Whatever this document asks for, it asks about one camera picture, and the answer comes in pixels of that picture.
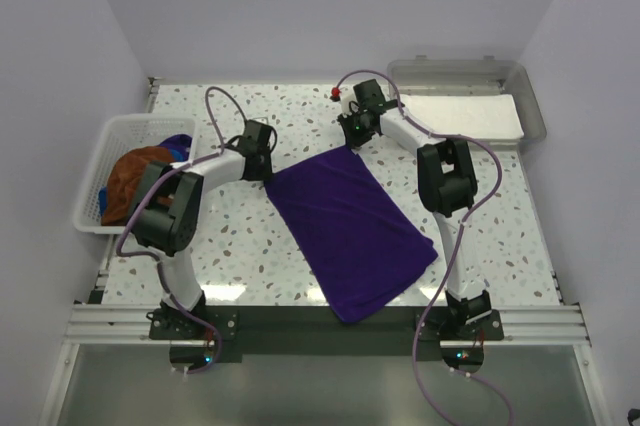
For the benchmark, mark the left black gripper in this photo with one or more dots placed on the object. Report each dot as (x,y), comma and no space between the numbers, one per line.
(267,174)

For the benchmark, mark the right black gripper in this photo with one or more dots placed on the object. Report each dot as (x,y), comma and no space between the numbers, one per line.
(353,140)

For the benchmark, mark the purple towel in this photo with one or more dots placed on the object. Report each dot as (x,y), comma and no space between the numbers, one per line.
(360,246)
(179,146)

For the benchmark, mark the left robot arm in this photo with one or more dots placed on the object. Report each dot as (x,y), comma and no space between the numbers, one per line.
(164,215)

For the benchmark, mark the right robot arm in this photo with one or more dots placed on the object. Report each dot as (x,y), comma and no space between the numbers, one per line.
(447,186)

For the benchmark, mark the purple towel in basket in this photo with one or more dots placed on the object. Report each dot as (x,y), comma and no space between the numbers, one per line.
(179,146)

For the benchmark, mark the clear plastic bin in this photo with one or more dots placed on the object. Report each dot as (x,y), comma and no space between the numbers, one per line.
(480,77)

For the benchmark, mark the white folded towel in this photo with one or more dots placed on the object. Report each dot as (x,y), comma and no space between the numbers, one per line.
(482,117)

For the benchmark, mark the brown towel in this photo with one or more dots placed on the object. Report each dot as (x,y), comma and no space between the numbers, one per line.
(124,179)

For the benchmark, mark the white plastic laundry basket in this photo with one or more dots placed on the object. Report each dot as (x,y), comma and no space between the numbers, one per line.
(120,135)

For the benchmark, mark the blue towel in basket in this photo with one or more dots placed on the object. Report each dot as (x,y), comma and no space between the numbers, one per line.
(102,201)

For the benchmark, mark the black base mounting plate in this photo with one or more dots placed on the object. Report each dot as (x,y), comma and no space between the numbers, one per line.
(314,331)

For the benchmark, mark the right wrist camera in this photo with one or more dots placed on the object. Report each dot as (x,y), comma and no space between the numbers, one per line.
(348,103)

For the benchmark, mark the aluminium rail frame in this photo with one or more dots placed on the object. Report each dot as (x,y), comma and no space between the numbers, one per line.
(245,256)

